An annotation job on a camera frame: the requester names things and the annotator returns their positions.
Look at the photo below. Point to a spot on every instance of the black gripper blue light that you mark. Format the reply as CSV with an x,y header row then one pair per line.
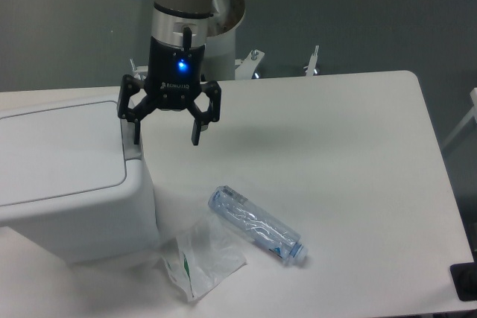
x,y
175,79

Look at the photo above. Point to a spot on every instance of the clear crushed plastic bottle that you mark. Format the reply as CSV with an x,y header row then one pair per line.
x,y
261,227

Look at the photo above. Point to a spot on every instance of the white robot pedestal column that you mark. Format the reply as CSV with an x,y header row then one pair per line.
x,y
220,57

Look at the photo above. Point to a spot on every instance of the grey trash can push button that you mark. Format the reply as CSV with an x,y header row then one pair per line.
x,y
130,148

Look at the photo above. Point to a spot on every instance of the clear plastic bag green print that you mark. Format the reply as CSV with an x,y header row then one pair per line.
x,y
201,257

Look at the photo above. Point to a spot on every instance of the white trash can lid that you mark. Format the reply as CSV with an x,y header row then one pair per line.
x,y
60,151

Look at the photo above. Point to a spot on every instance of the white pedestal base frame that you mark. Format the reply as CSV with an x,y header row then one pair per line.
x,y
252,67

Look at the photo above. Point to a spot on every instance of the black clamp at table corner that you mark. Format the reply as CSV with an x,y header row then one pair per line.
x,y
464,278

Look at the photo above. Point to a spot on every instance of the white plastic trash can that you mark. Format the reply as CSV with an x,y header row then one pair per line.
x,y
91,225

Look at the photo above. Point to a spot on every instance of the white frame at right edge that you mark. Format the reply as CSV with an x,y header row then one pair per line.
x,y
462,129

